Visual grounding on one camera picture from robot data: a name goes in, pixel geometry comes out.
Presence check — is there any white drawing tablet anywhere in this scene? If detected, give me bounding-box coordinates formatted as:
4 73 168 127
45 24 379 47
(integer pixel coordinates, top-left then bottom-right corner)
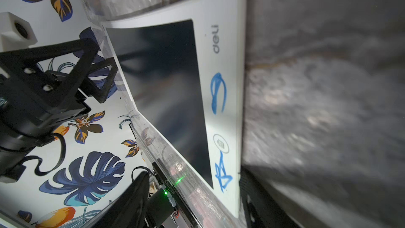
102 0 247 217

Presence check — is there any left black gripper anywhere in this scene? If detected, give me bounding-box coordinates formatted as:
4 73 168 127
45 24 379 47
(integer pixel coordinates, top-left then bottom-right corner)
1 38 118 139

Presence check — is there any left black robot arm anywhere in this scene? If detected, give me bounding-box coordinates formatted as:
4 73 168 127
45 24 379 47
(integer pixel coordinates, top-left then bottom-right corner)
1 38 118 183

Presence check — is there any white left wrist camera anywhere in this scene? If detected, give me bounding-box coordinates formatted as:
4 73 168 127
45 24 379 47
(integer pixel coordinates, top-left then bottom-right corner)
1 12 38 52

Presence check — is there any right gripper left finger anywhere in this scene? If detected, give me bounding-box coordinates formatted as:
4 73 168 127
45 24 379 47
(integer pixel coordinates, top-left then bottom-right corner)
84 172 149 228

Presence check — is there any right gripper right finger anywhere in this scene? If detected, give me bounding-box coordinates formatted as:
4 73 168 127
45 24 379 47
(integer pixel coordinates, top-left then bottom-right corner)
239 168 299 228

